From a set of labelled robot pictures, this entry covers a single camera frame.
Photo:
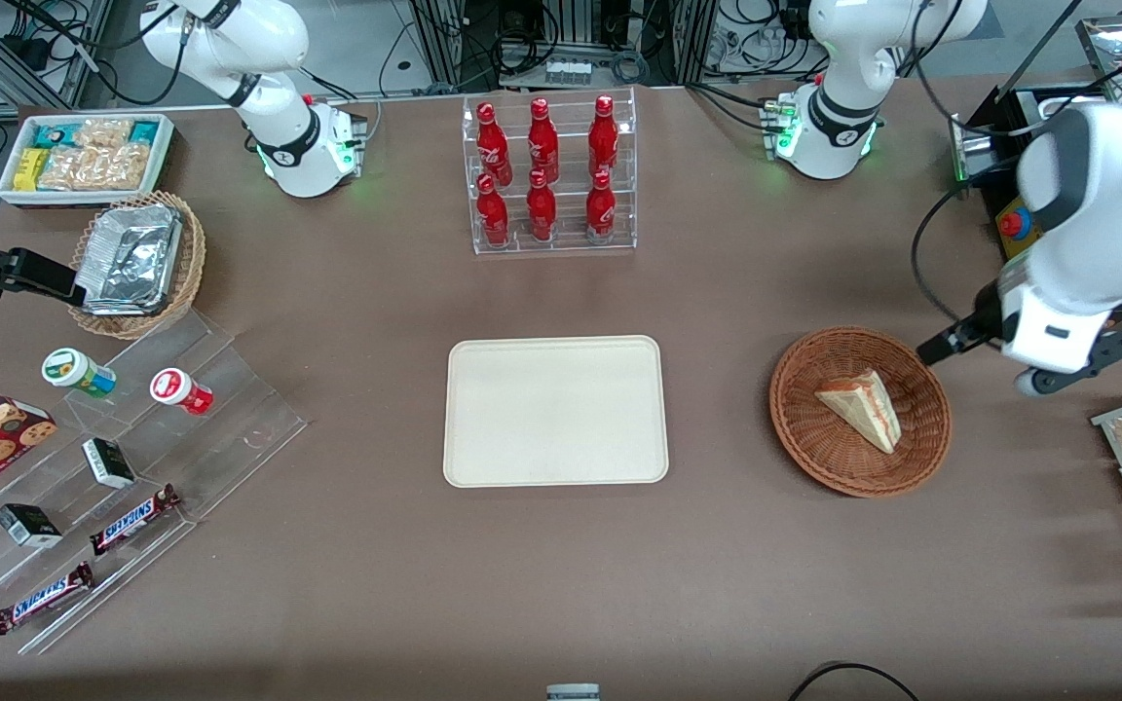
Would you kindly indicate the small clear cracker bag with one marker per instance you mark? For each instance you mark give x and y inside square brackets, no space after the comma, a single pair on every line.
[103,132]

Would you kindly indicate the snickers bar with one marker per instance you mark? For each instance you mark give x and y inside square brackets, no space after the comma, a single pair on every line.
[40,599]
[132,521]

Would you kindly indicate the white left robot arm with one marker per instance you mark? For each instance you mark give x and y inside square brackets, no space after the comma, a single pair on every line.
[829,117]

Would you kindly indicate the aluminium frame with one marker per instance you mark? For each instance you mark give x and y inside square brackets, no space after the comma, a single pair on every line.
[35,68]

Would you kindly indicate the small black white box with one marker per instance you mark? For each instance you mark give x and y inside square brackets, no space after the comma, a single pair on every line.
[27,526]
[108,462]

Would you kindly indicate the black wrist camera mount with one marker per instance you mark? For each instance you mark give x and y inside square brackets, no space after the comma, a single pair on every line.
[1106,355]

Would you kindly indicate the yellow snack packet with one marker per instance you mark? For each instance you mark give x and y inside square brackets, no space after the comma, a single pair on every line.
[30,168]

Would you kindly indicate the green lid cup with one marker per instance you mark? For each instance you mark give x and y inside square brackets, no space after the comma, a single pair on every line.
[69,368]

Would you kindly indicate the brown wicker basket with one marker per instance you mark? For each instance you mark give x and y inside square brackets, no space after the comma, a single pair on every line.
[804,428]

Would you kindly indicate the clear acrylic bottle rack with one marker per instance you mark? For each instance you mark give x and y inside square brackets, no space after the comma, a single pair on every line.
[566,243]

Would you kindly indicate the light wicker basket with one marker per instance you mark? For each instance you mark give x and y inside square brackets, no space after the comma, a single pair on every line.
[193,263]

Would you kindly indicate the red lid cup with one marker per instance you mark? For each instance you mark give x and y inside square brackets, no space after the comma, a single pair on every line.
[176,387]

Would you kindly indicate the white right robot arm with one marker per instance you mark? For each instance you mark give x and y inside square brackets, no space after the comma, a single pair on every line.
[293,146]

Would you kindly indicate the clear acrylic step display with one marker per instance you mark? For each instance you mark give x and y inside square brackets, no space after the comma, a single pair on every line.
[230,409]

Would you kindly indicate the teal snack packet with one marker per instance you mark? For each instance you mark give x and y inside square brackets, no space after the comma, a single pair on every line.
[55,134]
[144,132]

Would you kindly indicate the white snack bin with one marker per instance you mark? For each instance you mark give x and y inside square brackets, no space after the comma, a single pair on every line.
[6,190]

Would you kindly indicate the silver foil bags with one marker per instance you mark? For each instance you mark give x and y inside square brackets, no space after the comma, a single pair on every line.
[132,258]

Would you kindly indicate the beige plastic tray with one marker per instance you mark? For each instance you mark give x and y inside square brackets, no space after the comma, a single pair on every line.
[556,414]

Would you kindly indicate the large clear cracker bag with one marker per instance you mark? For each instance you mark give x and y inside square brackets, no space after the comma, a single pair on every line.
[93,167]

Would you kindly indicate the white power strip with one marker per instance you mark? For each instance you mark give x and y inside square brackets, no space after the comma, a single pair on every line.
[569,72]

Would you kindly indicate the black hot food display case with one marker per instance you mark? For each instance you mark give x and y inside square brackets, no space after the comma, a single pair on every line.
[1009,243]

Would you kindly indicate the red cola bottle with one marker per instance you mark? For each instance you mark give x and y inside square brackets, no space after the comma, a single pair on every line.
[542,209]
[601,209]
[542,141]
[603,136]
[493,216]
[493,146]

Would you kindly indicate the small grey device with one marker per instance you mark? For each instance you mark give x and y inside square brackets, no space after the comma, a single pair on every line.
[573,692]

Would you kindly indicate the triangular sandwich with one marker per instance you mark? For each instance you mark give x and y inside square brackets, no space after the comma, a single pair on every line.
[863,409]

